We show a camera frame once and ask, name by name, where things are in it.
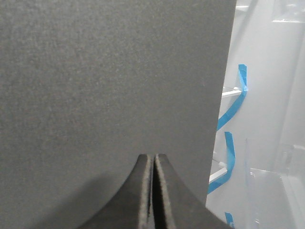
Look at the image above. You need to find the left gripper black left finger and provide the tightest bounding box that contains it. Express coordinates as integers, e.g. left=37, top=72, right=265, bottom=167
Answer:
left=78, top=154, right=152, bottom=229

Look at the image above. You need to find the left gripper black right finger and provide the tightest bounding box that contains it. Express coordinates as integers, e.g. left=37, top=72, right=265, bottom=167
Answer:
left=152, top=154, right=230, bottom=229

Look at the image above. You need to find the dark grey fridge door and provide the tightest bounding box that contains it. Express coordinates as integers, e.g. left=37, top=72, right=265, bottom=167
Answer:
left=0, top=0, right=236, bottom=229

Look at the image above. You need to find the clear fridge crisper drawer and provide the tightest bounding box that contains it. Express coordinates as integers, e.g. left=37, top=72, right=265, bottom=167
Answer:
left=245, top=139, right=305, bottom=229

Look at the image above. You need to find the bottom blue tape strip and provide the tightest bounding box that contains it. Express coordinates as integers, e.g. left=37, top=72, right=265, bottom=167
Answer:
left=225, top=212, right=235, bottom=229

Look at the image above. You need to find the blue tape strip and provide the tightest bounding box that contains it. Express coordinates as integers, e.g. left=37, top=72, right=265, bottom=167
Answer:
left=217, top=64, right=248, bottom=131
left=225, top=212, right=235, bottom=229
left=207, top=132, right=235, bottom=194

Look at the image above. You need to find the lower blue tape strip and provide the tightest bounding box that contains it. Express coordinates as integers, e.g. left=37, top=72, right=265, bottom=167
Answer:
left=207, top=132, right=235, bottom=194

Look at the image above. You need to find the upper blue tape strip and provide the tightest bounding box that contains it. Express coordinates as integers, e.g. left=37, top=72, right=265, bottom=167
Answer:
left=217, top=64, right=248, bottom=131

